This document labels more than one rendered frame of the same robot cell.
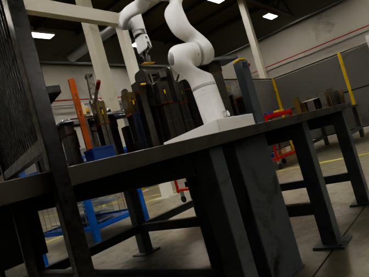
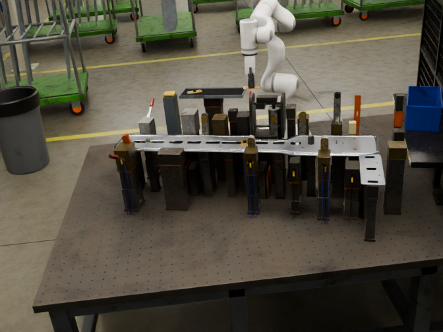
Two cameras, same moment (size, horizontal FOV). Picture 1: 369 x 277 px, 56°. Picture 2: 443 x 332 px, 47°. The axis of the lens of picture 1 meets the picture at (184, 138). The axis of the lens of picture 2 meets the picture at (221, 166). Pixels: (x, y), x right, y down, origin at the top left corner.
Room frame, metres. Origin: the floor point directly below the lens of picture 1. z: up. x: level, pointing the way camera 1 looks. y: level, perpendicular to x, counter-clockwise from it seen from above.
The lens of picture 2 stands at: (3.95, 1.85, 2.12)
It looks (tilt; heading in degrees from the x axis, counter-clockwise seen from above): 27 degrees down; 229
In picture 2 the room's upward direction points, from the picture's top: 5 degrees counter-clockwise
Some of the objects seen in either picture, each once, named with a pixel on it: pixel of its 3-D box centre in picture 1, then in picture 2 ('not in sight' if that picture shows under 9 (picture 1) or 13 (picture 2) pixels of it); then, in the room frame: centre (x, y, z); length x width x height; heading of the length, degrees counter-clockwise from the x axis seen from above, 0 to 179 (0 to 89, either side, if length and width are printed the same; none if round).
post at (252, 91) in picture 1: (249, 94); (174, 130); (2.25, -0.48, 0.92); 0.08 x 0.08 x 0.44; 35
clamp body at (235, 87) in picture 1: (245, 105); (151, 147); (2.43, -0.48, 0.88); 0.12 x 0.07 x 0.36; 35
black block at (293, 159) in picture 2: not in sight; (295, 188); (2.24, 0.44, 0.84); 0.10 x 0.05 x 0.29; 35
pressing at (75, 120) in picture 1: (160, 107); (240, 143); (2.26, 0.10, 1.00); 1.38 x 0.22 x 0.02; 125
